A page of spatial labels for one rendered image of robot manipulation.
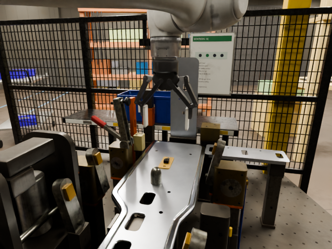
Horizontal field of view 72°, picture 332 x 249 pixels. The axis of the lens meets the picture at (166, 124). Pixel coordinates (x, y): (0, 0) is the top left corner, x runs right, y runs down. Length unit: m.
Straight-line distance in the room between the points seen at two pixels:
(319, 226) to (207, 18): 0.92
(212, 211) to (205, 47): 0.85
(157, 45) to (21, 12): 10.59
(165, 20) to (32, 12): 10.45
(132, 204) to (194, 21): 0.44
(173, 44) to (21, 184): 0.48
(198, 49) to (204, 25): 0.69
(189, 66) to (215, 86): 0.32
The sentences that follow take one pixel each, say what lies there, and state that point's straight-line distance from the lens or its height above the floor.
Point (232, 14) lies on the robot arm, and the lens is 0.53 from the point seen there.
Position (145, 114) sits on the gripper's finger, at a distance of 0.73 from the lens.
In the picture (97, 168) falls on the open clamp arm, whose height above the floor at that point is 1.06.
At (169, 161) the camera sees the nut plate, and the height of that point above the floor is 1.00.
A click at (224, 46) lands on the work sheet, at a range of 1.22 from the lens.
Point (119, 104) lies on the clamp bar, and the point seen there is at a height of 1.20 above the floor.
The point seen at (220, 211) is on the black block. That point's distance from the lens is 0.60.
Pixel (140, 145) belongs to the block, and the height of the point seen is 1.03.
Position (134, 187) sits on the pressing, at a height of 1.00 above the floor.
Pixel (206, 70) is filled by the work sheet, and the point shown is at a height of 1.27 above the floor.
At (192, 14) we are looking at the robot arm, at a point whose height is 1.43.
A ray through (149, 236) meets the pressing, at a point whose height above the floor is 1.00.
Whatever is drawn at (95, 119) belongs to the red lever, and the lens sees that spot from 0.82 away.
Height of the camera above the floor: 1.35
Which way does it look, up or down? 17 degrees down
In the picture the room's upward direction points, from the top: straight up
